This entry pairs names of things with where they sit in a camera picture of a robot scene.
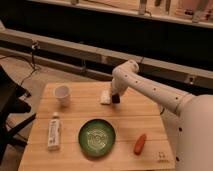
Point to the white tube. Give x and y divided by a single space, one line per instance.
54 133

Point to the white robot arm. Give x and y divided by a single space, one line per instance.
195 135

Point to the green plate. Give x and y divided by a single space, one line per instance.
96 138

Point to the orange carrot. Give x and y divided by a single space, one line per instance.
140 144

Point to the black eraser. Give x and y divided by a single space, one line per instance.
116 99

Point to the black chair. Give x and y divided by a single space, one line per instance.
10 102

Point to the white paper cup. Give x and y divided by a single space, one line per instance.
62 94

